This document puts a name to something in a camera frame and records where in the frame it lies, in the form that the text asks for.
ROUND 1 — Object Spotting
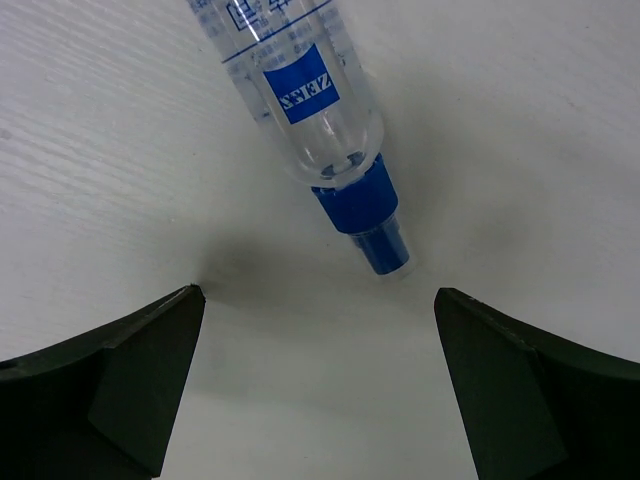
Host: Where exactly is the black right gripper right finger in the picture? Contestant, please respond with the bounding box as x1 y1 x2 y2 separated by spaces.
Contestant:
434 288 639 479

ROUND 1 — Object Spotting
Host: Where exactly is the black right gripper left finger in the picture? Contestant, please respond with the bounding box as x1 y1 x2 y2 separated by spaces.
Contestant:
1 285 206 479

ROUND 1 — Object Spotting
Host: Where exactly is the clear blue-capped spray bottle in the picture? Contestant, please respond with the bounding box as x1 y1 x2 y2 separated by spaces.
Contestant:
189 1 411 276

